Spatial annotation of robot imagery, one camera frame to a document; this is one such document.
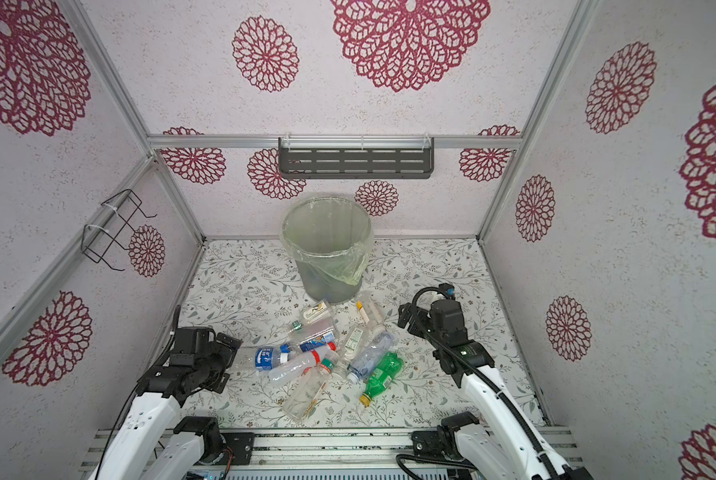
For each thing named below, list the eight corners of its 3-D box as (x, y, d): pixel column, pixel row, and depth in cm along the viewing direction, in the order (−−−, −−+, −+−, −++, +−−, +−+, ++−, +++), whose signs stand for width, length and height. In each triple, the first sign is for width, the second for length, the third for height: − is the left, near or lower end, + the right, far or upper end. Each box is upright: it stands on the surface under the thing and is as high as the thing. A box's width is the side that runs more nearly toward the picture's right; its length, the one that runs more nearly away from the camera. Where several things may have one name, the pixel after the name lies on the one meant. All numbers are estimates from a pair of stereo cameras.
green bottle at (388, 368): (352, 394, 84) (351, 389, 80) (388, 356, 91) (389, 348, 87) (367, 410, 81) (367, 405, 77) (403, 369, 88) (405, 362, 84)
